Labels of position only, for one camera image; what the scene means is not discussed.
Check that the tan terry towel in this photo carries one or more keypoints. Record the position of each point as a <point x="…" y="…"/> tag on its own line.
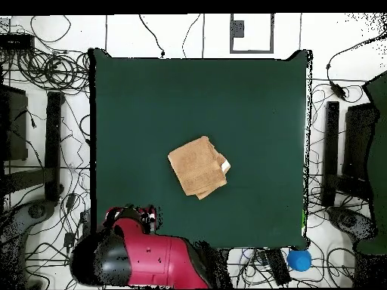
<point x="196" y="166"/>

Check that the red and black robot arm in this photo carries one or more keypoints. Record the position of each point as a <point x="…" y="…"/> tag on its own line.
<point x="157" y="259"/>

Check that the dark green tablecloth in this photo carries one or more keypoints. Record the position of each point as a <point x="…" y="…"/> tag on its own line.
<point x="151" y="105"/>

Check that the black power adapter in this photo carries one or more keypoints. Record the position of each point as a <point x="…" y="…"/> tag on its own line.
<point x="70" y="201"/>
<point x="69" y="239"/>

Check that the black keyboard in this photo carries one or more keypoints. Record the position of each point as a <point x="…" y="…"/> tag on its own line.
<point x="278" y="265"/>

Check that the dark grey floor plate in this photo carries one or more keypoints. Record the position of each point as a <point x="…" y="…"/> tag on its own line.
<point x="238" y="28"/>

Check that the black T-shaped stand base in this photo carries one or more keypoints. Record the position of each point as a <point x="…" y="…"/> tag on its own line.
<point x="53" y="145"/>
<point x="332" y="145"/>

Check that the grey office chair base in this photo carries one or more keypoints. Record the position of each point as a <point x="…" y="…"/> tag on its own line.
<point x="36" y="211"/>
<point x="347" y="220"/>

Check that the black box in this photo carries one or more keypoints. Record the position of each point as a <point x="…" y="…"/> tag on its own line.
<point x="359" y="142"/>
<point x="13" y="127"/>

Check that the grey square floor frame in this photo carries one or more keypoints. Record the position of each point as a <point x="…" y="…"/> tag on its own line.
<point x="251" y="51"/>

